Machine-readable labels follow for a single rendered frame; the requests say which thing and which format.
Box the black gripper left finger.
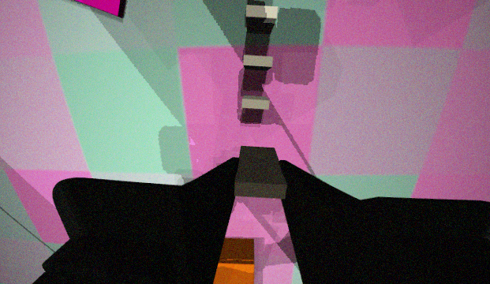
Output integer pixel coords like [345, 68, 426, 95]
[52, 157, 239, 284]

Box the magenta flat rectangular tile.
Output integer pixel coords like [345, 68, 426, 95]
[74, 0, 125, 18]

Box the beige domino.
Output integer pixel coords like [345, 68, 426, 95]
[234, 146, 287, 199]
[246, 5, 278, 35]
[243, 55, 273, 71]
[241, 95, 270, 110]

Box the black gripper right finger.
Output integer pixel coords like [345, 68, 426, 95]
[279, 160, 490, 284]

